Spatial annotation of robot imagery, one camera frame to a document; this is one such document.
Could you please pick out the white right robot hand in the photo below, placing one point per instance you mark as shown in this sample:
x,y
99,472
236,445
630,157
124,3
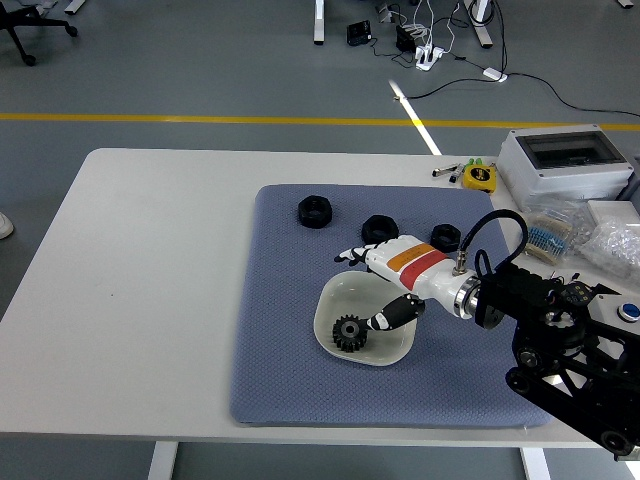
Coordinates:
x,y
415,262

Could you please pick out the large black gear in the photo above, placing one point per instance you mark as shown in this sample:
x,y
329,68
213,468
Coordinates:
x,y
345,336

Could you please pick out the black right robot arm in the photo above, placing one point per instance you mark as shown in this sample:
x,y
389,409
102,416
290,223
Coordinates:
x,y
520,295

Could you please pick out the small black hex nut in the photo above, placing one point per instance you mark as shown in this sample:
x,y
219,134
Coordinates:
x,y
445,236

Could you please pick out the large black hex nut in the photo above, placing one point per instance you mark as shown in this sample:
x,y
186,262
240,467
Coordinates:
x,y
314,212
379,227

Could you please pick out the flat white box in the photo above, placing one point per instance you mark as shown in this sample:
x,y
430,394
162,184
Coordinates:
x,y
612,210

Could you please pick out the black charger box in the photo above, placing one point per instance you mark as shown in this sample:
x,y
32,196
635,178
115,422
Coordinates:
x,y
405,38

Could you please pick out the white square dish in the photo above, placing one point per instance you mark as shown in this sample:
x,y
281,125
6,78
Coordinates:
x,y
350,300

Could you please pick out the small black white connector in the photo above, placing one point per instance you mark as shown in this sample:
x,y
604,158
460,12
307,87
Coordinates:
x,y
455,176

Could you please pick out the yellow tape measure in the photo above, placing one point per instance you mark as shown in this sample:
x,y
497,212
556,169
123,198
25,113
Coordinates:
x,y
479,178

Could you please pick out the blue resistor strip bundle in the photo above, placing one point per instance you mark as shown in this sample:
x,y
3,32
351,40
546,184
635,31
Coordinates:
x,y
547,242

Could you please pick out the blue-grey textured mat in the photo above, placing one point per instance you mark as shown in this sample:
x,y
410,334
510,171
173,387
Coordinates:
x,y
380,395

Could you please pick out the clear bag of components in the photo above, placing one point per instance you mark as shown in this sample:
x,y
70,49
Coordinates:
x,y
575,220

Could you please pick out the crinkled clear plastic bag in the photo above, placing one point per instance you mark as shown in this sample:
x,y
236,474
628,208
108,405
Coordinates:
x,y
615,247

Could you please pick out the white power adapter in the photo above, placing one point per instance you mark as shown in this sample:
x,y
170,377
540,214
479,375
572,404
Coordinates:
x,y
494,74

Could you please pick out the white power strip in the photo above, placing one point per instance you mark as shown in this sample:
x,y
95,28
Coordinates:
x,y
428,57

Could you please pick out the white table leg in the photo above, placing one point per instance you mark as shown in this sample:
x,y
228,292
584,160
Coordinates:
x,y
162,462
535,465

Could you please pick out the black power adapter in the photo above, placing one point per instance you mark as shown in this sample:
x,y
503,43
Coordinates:
x,y
358,33

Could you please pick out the white desk leg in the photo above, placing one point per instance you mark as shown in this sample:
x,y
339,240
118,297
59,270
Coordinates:
x,y
481,27
319,22

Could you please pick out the person's white shoe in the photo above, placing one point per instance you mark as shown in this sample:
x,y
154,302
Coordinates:
x,y
5,226

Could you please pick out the black office chair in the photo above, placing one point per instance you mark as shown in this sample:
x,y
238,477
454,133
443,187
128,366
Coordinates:
x,y
20,22

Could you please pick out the white electrical enclosure box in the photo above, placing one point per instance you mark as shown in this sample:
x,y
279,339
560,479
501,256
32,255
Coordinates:
x,y
520,165

